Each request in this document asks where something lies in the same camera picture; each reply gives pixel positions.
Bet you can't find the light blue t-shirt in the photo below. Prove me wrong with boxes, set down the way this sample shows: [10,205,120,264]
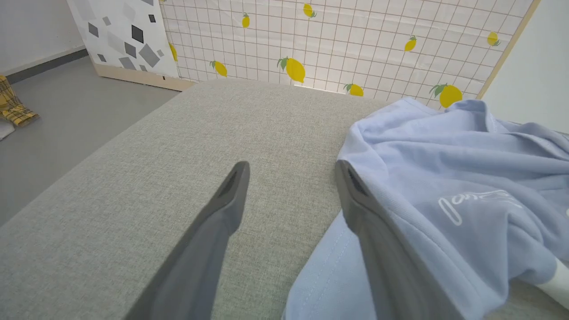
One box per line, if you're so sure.
[282,97,569,320]

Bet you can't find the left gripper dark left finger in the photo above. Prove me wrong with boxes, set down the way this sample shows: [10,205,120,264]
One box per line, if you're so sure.
[124,161,251,320]

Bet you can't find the lemon print grid screen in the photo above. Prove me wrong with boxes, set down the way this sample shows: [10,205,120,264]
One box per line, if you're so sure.
[159,0,541,110]

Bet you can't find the yellow plaid cloth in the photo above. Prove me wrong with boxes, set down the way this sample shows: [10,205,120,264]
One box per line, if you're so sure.
[0,75,40,128]

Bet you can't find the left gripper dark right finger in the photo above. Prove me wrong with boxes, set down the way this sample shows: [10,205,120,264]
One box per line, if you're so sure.
[335,160,464,320]

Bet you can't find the grey terrazzo print screen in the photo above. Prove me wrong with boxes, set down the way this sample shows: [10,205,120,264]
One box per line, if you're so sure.
[67,0,197,92]

